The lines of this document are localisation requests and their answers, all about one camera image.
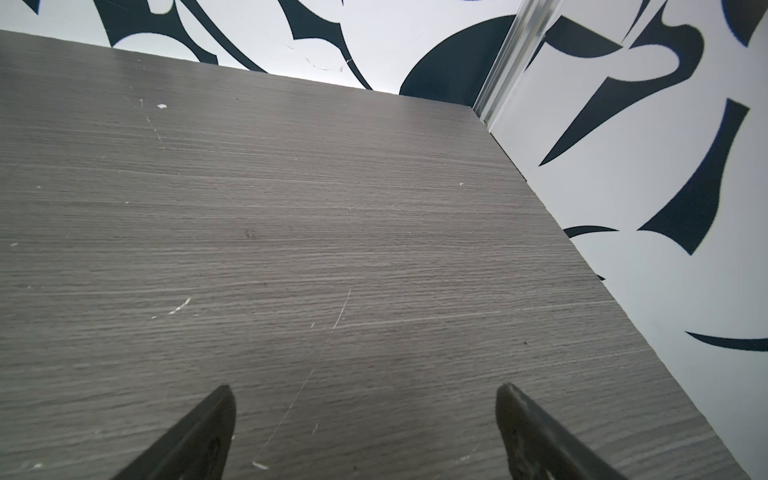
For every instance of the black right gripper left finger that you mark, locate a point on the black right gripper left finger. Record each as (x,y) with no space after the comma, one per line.
(196,447)

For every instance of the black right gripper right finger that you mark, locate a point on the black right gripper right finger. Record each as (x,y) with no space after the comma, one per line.
(538,446)

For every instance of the aluminium corner post right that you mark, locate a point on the aluminium corner post right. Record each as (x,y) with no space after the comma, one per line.
(524,36)

